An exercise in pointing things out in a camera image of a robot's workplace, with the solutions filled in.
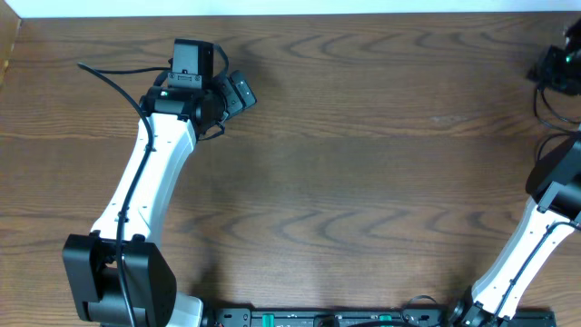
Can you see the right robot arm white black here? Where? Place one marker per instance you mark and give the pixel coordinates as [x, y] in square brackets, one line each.
[552, 211]

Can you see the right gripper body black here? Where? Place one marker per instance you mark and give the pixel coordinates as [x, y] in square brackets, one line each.
[563, 69]

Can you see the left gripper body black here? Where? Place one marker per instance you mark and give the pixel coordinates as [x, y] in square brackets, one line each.
[236, 94]

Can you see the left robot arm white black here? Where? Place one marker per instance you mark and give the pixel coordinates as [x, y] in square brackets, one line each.
[116, 273]

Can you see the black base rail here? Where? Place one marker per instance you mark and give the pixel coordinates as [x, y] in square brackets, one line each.
[248, 317]

